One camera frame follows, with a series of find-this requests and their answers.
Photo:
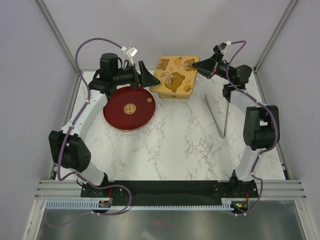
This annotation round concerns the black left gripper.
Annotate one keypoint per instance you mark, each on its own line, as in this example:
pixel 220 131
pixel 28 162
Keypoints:
pixel 146 79

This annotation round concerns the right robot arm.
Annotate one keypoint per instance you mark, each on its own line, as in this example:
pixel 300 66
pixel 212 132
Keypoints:
pixel 261 131

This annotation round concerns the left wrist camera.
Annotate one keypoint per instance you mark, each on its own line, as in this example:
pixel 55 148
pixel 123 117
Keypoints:
pixel 129 54

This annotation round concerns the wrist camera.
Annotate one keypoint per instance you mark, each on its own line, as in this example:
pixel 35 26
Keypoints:
pixel 129 54
pixel 220 48

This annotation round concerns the silver tin lid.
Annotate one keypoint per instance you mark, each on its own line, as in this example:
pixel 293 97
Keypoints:
pixel 176 74

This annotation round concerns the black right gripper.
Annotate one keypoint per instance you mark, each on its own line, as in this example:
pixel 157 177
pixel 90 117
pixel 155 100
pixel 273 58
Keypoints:
pixel 208 64

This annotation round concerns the red round tray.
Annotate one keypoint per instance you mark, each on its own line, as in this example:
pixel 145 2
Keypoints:
pixel 128 109

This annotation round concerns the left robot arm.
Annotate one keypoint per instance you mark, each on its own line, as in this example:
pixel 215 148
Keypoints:
pixel 68 148

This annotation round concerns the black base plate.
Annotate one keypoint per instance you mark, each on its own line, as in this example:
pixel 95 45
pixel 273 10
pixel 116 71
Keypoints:
pixel 173 191

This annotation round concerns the gold chocolate tin box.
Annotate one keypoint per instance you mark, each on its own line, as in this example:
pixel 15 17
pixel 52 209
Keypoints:
pixel 167 95

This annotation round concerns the aluminium frame rail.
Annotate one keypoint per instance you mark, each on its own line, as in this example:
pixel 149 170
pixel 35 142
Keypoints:
pixel 273 190

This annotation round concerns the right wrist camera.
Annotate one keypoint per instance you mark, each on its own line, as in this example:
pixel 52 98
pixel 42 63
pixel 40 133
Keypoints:
pixel 220 48

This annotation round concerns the white slotted cable duct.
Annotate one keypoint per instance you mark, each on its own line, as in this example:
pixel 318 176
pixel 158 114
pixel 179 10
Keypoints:
pixel 95 204

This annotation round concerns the silver metal tongs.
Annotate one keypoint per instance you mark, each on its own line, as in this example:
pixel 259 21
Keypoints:
pixel 219 112

